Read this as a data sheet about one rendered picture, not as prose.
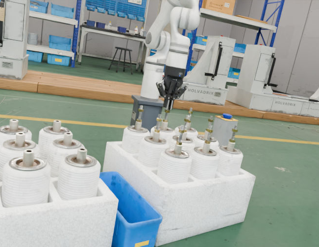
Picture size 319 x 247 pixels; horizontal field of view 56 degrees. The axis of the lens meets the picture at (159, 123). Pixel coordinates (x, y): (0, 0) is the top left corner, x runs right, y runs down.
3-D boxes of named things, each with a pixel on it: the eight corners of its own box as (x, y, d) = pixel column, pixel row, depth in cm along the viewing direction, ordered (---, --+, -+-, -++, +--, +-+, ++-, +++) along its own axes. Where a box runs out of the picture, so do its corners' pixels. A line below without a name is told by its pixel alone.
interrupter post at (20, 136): (13, 144, 75) (14, 132, 74) (24, 144, 76) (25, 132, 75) (15, 148, 73) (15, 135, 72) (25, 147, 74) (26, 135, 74)
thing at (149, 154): (126, 187, 102) (134, 137, 98) (144, 181, 109) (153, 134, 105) (148, 200, 96) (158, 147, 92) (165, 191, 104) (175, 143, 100)
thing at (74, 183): (48, 219, 77) (55, 154, 73) (85, 214, 82) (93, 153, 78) (58, 242, 69) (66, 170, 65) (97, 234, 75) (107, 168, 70)
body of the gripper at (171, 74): (171, 64, 104) (166, 91, 106) (190, 67, 108) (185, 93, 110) (160, 61, 110) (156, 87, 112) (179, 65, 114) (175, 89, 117)
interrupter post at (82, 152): (74, 160, 72) (76, 147, 71) (84, 160, 73) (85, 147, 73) (77, 164, 70) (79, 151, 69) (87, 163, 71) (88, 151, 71)
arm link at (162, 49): (164, 31, 146) (158, 66, 150) (147, 28, 141) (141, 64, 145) (174, 32, 139) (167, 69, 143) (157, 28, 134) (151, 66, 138)
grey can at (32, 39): (27, 43, 513) (28, 32, 508) (37, 45, 518) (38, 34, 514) (27, 44, 498) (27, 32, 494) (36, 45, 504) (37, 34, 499)
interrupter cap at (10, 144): (1, 141, 75) (1, 138, 75) (33, 140, 80) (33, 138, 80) (4, 152, 69) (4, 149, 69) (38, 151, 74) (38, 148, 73)
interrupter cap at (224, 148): (216, 150, 101) (217, 148, 101) (221, 145, 108) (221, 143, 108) (238, 157, 99) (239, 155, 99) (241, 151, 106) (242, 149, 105)
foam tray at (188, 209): (100, 185, 115) (106, 141, 111) (178, 175, 138) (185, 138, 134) (155, 247, 85) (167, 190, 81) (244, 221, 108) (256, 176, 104)
